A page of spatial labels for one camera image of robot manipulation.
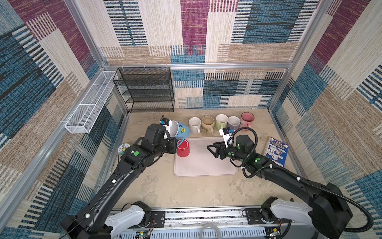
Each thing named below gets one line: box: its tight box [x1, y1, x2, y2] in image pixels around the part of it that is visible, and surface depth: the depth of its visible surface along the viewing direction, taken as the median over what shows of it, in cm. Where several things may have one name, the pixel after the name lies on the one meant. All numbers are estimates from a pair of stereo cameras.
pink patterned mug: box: [240, 111, 256, 132], surface depth 103 cm
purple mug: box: [227, 115, 241, 131], surface depth 105 cm
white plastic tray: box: [173, 136, 239, 178], surface depth 93 cm
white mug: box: [188, 116, 202, 134], surface depth 104 cm
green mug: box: [215, 113, 229, 131], surface depth 104 cm
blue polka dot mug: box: [170, 119, 191, 147], surface depth 71 cm
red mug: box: [176, 139, 191, 158], surface depth 93 cm
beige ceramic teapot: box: [200, 115, 215, 135], surface depth 104 cm
